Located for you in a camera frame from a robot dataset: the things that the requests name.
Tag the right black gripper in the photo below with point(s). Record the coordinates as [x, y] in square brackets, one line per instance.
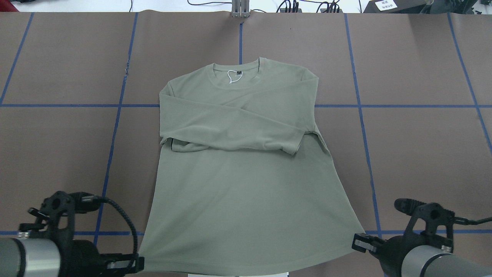
[393, 250]

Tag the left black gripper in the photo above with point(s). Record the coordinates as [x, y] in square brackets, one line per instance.
[78, 256]

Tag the olive green long-sleeve shirt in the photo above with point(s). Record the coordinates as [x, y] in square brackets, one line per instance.
[245, 184]

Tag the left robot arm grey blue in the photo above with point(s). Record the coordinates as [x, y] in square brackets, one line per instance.
[43, 258]

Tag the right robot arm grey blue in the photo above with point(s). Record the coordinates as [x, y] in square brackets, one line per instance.
[410, 255]

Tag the brown paper table cover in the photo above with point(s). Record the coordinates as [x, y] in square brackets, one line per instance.
[403, 105]

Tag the black power adapter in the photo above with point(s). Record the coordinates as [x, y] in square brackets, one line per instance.
[395, 6]

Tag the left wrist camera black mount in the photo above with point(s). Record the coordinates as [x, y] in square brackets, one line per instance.
[55, 218]

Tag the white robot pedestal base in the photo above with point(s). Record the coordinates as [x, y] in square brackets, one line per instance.
[282, 274]

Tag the aluminium frame post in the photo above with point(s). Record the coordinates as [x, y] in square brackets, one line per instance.
[240, 8]

